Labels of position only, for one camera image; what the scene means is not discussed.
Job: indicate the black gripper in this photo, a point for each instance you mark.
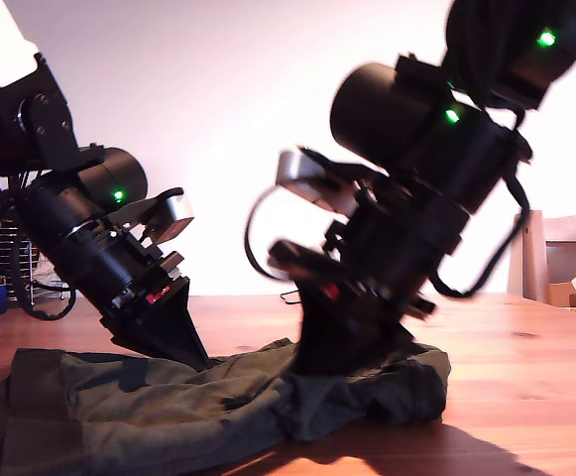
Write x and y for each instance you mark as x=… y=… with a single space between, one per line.
x=396 y=248
x=114 y=268

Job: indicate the olive green underwear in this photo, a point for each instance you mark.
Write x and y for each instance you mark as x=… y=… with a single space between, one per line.
x=144 y=411

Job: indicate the white paper bag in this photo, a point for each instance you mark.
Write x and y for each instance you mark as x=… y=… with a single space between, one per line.
x=44 y=272

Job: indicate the wooden chair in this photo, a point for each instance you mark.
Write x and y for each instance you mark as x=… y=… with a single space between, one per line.
x=533 y=248

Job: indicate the brown cardboard box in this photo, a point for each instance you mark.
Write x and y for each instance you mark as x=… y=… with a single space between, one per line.
x=560 y=293

